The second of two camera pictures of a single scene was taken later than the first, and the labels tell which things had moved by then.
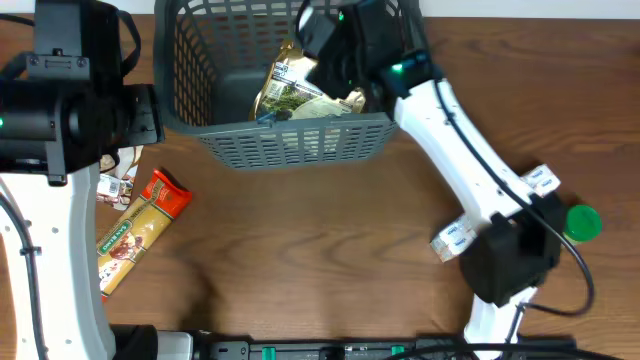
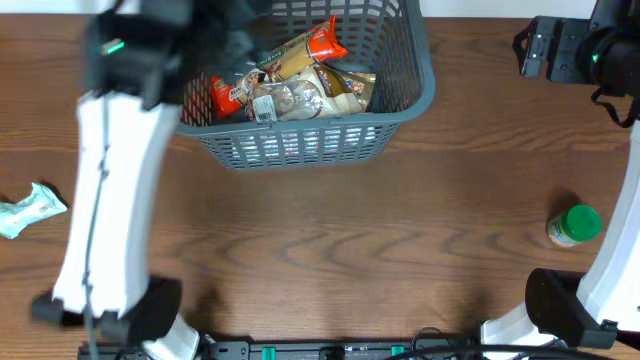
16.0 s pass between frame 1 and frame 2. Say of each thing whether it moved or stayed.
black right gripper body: moved
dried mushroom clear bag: moved
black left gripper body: moved
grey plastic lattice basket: stayed
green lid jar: stayed
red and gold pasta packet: moved
